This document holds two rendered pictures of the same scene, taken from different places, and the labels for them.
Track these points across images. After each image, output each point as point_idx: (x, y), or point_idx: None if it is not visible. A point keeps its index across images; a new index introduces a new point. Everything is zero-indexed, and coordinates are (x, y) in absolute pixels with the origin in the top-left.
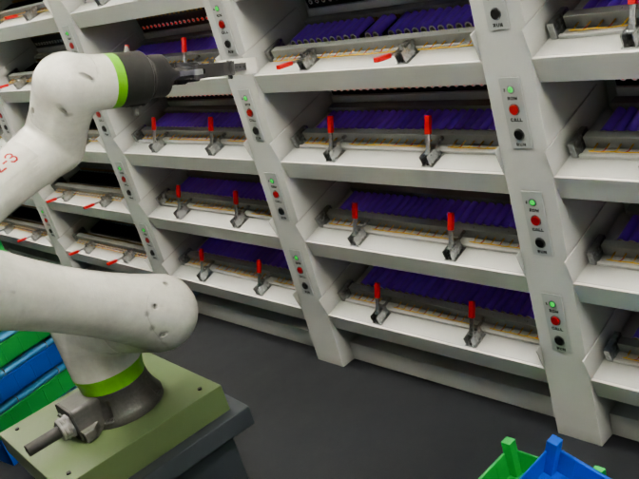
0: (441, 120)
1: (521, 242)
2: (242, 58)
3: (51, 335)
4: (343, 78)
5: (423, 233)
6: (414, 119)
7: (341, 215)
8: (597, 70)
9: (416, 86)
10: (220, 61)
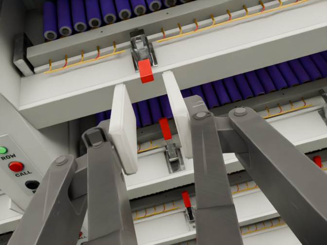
0: (280, 73)
1: None
2: (122, 87)
3: None
4: (241, 59)
5: (254, 181)
6: (244, 82)
7: (148, 205)
8: None
9: None
10: (122, 124)
